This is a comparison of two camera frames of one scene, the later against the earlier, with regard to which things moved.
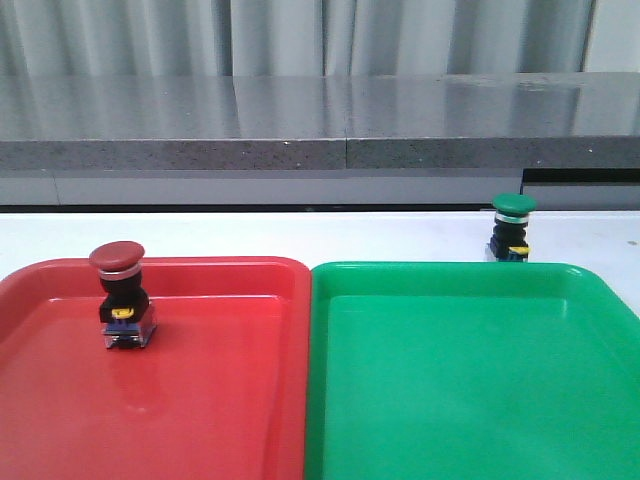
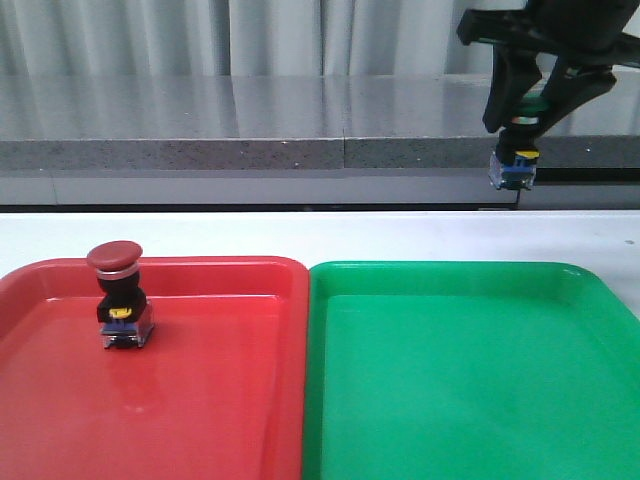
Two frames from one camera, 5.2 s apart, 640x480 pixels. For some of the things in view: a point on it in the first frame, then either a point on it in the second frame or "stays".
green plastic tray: (435, 370) stays
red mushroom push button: (127, 316) stays
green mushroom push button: (509, 242) to (514, 163)
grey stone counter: (568, 140) stays
